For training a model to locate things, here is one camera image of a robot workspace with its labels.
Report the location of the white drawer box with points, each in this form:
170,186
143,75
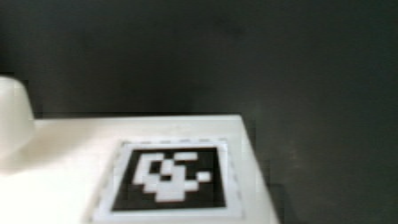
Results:
154,170

